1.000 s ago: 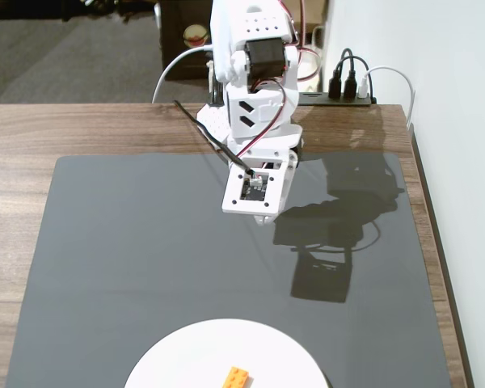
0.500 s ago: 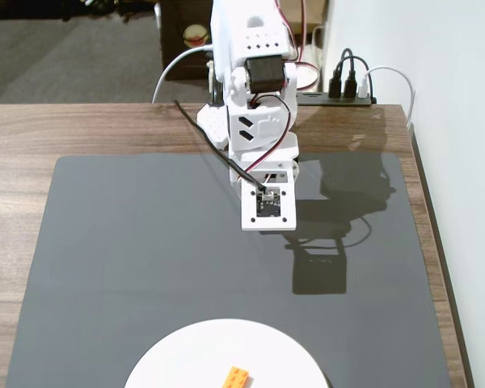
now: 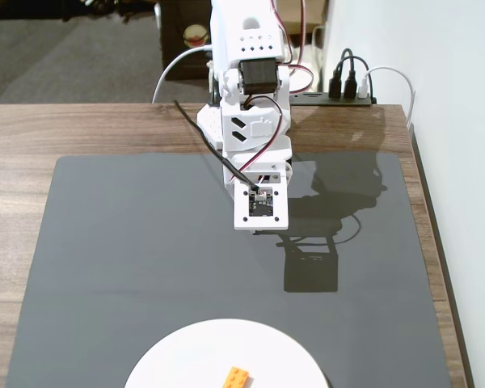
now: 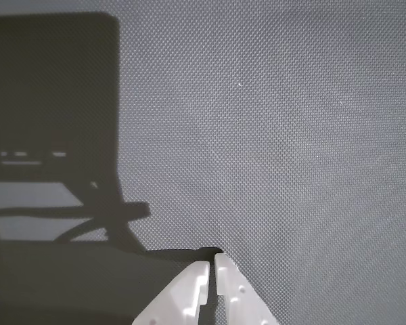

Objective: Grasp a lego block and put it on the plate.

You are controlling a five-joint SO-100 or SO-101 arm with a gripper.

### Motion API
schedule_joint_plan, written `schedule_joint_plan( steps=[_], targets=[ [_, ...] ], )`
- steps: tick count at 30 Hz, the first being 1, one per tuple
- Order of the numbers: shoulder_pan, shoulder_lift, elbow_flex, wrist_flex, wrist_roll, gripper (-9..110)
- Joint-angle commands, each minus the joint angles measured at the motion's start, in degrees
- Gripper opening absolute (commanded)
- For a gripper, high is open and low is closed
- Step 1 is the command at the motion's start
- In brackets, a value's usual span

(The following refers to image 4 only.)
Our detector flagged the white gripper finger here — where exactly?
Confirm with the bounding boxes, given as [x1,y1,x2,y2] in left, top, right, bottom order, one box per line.
[213,253,280,325]
[131,259,210,325]

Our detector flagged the dark grey mat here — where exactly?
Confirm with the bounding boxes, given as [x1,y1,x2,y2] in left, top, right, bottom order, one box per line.
[0,0,406,325]

